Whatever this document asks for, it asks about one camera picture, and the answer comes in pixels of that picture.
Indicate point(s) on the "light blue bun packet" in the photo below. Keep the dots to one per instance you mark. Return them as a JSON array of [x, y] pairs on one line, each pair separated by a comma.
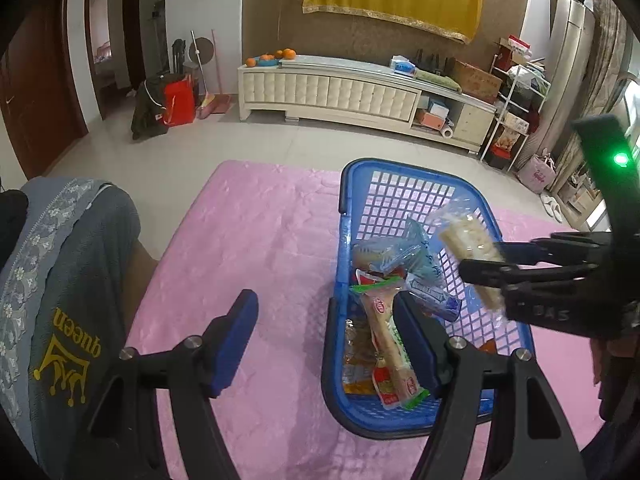
[[382, 255]]

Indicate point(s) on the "orange snack packet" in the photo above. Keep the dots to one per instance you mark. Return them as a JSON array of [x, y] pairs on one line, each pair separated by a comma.
[[357, 360]]

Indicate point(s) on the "black folded stand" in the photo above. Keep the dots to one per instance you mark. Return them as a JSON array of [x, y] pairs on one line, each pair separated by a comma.
[[177, 58]]

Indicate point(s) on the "blue tissue pack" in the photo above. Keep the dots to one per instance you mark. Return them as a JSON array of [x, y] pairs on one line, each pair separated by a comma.
[[403, 66]]

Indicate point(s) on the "orange box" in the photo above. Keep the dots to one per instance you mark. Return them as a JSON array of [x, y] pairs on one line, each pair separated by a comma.
[[433, 120]]

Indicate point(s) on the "white paper roll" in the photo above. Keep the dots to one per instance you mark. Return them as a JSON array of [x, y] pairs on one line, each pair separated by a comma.
[[446, 133]]

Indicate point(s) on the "blue and white snack packet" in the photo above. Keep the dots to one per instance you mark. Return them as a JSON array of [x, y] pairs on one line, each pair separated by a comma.
[[432, 296]]

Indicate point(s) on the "cream tufted TV cabinet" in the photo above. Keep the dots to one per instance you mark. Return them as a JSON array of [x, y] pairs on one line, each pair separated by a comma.
[[325, 92]]

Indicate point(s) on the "red and black bin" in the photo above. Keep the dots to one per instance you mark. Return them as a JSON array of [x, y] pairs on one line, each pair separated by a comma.
[[497, 154]]

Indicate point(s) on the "yellow printed snack bag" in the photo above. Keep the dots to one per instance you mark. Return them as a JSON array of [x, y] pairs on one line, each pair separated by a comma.
[[507, 137]]

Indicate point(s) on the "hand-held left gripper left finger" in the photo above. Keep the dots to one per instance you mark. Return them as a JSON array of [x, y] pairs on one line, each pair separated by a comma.
[[235, 340]]

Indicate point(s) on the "white standing air conditioner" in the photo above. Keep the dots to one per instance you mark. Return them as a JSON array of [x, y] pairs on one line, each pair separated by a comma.
[[570, 60]]

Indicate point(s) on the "small brown open box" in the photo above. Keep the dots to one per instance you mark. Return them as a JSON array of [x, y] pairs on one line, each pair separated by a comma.
[[502, 50]]

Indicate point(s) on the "long white bread packet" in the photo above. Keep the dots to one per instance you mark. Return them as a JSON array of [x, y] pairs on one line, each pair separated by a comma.
[[385, 340]]

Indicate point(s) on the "pink tote bag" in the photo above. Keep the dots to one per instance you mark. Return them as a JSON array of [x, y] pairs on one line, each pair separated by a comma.
[[537, 175]]

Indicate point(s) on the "white slipper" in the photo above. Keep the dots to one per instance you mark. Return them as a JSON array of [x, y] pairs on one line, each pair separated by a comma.
[[558, 213], [549, 203]]

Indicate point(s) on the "white metal rack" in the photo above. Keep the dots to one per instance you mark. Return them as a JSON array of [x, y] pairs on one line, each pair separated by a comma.
[[493, 130]]

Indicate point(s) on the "black upright stands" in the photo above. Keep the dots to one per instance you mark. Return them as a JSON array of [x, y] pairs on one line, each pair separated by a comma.
[[431, 61]]

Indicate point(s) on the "clear rice cracker packet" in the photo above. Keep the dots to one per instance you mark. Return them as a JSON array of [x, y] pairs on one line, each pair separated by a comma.
[[470, 240]]

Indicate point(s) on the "red and white box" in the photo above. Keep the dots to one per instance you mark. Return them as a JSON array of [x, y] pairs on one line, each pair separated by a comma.
[[519, 48]]

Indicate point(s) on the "pile of clothes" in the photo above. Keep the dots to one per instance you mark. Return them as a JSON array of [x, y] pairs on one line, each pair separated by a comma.
[[530, 77]]

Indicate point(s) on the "round brown wall disc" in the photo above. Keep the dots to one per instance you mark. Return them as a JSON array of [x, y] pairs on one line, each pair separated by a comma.
[[207, 49]]

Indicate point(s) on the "black bag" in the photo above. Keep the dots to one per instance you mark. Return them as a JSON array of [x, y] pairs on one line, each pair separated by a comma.
[[147, 110]]

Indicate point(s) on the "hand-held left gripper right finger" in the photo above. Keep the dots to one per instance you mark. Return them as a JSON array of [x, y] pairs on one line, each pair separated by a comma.
[[417, 345]]

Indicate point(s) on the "blue plate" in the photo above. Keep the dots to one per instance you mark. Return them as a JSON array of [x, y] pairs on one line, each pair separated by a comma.
[[267, 63]]

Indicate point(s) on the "brown wooden door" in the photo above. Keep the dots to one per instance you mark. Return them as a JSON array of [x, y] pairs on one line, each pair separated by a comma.
[[35, 85]]

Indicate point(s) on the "pink quilted blanket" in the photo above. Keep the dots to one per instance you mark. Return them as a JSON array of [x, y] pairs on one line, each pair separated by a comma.
[[250, 240]]

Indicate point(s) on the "large cardboard box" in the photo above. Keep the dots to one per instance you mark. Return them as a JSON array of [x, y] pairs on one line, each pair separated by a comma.
[[477, 82]]

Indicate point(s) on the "white mop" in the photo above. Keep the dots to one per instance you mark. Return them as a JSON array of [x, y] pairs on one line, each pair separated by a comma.
[[199, 55]]

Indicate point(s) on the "brooms and dustpan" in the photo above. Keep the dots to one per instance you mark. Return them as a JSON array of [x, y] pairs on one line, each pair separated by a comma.
[[216, 106]]

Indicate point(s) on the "blue and white box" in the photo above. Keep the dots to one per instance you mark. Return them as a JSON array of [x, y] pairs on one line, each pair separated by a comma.
[[438, 108]]

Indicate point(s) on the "red shopping bag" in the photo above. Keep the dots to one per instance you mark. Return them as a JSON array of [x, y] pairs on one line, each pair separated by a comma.
[[179, 102]]

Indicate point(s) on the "white printed box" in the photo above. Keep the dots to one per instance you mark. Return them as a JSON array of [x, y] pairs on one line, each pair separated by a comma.
[[516, 121]]

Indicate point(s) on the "green cushion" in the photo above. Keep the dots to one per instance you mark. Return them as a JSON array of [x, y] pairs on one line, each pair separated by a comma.
[[437, 80]]

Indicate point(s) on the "blue plastic basket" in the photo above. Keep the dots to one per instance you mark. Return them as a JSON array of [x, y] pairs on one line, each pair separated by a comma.
[[345, 260]]

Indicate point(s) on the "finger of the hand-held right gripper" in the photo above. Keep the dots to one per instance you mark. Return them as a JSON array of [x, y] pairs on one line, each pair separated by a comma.
[[485, 272], [560, 248]]

